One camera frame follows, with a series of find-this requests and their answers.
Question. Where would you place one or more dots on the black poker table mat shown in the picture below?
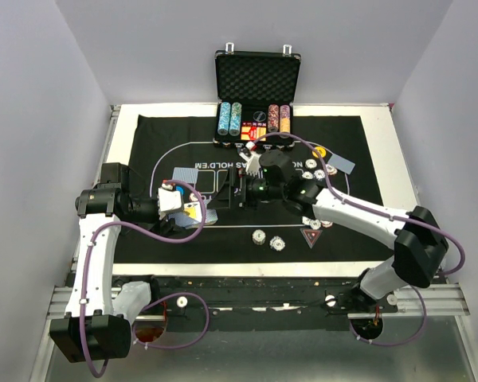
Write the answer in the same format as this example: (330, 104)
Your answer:
(160, 144)

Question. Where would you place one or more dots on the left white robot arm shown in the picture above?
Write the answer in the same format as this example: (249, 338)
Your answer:
(96, 325)

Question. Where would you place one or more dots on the teal grey chip row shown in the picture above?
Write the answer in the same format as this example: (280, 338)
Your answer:
(235, 119)

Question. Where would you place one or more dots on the grey white chip stack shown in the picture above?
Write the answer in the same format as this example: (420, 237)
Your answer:
(258, 237)

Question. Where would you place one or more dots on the yellow round blind button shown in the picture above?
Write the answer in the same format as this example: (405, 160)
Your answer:
(319, 152)

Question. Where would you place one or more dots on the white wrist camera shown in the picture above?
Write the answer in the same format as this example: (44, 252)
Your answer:
(170, 200)
(252, 159)

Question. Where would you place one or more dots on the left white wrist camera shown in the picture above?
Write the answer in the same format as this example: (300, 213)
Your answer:
(170, 200)

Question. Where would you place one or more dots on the triangular dealer button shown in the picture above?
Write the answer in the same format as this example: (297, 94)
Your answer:
(310, 236)

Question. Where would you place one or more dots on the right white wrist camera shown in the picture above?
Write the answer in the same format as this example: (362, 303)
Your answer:
(252, 159)

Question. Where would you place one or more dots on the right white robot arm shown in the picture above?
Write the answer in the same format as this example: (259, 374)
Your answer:
(414, 237)

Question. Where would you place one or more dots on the blue backed card deck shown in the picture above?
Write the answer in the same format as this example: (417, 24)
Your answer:
(211, 217)

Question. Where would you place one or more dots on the orange chip row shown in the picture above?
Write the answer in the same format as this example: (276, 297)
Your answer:
(285, 119)

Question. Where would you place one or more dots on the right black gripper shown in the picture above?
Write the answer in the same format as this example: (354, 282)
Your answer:
(225, 197)

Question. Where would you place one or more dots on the white table board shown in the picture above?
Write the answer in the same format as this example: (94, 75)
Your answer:
(389, 162)

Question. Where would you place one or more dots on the red purple chip row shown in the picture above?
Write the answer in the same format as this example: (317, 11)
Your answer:
(273, 118)

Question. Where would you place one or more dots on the light blue chip row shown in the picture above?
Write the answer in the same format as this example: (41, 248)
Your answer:
(224, 118)

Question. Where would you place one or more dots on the aluminium mounting rail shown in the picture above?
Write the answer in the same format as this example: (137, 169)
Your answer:
(441, 300)

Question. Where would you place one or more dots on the red card deck in case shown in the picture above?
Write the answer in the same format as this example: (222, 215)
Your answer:
(251, 131)

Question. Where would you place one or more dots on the black aluminium chip case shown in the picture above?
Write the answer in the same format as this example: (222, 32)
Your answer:
(256, 80)

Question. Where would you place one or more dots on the blue white chip stack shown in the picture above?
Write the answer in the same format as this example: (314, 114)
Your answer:
(277, 243)

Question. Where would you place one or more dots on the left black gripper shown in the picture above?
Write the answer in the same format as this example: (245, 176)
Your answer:
(167, 229)

